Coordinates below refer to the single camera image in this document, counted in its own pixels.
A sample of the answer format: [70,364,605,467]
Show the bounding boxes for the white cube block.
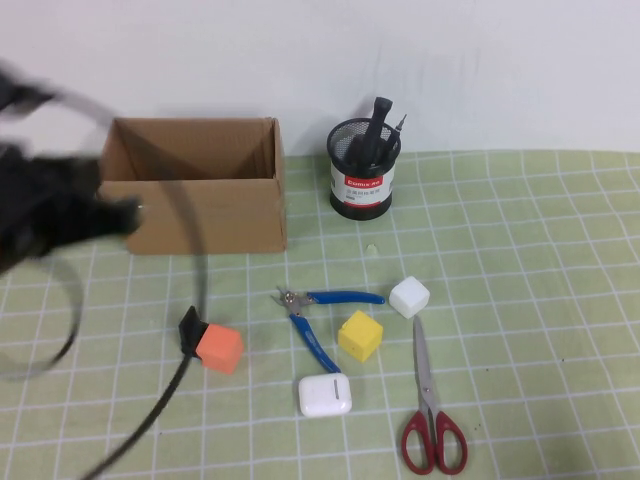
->
[388,275,431,320]

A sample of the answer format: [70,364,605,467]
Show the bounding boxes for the black mesh pen holder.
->
[327,119,403,221]

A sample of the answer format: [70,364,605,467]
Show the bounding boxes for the black left camera cable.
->
[0,87,209,480]

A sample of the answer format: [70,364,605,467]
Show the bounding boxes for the red-handled scissors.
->
[400,315,469,475]

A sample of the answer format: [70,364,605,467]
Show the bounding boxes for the thin black precision screwdriver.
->
[382,113,409,164]

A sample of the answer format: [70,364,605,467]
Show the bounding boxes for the white earbuds case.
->
[298,373,353,418]

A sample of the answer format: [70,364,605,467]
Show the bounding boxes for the brown cardboard box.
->
[97,117,289,256]

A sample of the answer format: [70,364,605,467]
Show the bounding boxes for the orange cube block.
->
[195,323,245,375]

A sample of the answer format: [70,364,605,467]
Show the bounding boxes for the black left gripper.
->
[0,148,144,274]

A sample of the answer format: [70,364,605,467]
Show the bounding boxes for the green checked tablecloth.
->
[0,148,640,480]

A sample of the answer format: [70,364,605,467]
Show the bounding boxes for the blue-handled pliers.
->
[271,287,386,374]

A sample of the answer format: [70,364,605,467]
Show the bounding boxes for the thick black-handled screwdriver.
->
[349,96,394,169]

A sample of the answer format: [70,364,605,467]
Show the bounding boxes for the black plastic bracket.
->
[178,305,209,357]

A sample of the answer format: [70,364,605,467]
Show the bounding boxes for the yellow cube block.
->
[337,309,385,363]

